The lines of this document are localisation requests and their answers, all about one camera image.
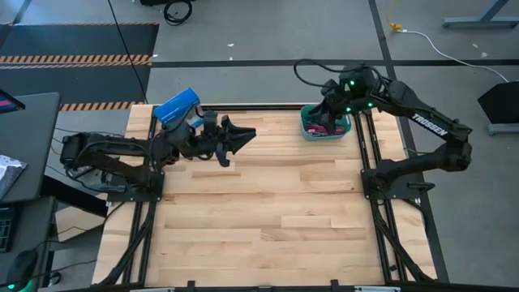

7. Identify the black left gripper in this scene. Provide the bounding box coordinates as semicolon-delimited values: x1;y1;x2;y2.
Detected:
178;111;257;167

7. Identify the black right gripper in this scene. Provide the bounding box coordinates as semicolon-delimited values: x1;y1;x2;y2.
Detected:
311;79;352;135

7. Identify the teal plastic bin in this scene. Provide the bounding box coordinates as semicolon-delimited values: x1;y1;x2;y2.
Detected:
299;104;353;142

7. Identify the blue game controller box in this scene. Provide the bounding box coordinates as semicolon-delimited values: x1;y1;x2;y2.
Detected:
152;87;204;129

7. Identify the black floor stand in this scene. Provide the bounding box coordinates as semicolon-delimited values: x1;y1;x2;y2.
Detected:
477;80;519;136

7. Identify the grey metal table leg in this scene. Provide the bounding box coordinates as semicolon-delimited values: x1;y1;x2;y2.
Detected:
442;0;519;29

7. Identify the black hazard-striped floor mat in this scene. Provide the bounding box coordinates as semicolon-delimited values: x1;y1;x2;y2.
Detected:
0;22;160;113

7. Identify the black side desk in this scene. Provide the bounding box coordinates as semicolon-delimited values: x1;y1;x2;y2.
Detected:
0;92;62;204

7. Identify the grey printed paper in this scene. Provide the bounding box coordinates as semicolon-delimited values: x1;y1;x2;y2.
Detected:
0;153;28;200

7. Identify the dark monitor screen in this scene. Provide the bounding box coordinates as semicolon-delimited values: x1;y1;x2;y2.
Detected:
0;88;26;114

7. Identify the black keyboard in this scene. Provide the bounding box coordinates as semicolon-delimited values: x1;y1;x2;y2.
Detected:
0;204;17;253

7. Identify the black computer mouse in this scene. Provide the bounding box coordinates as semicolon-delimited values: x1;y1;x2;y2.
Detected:
6;249;40;287

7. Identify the black aluminium table frame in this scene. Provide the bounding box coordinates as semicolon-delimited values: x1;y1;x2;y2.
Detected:
97;103;439;292

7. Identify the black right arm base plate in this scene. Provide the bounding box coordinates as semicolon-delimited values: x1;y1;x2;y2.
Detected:
360;168;435;200

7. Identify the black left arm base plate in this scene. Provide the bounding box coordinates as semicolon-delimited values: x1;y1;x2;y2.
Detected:
105;170;165;203

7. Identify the yellow floor cable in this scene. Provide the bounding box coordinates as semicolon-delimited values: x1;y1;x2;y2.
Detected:
387;0;403;32

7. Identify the white floor cable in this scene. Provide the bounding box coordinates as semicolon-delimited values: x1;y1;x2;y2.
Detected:
399;28;510;83

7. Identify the thin black straight cable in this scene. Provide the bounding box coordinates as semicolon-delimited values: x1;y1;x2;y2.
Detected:
107;0;148;105

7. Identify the black coiled floor cable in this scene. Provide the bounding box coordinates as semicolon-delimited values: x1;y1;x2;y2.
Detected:
163;0;194;27

